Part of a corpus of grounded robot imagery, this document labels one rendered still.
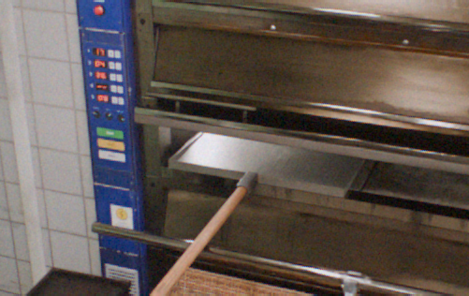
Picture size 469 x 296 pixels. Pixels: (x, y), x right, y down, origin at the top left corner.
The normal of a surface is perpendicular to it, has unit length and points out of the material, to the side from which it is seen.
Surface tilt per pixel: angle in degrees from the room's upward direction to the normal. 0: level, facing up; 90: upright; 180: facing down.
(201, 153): 1
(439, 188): 0
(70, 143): 90
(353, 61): 70
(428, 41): 90
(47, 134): 90
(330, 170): 1
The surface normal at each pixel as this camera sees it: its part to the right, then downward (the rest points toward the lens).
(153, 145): -0.35, 0.39
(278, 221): -0.33, 0.06
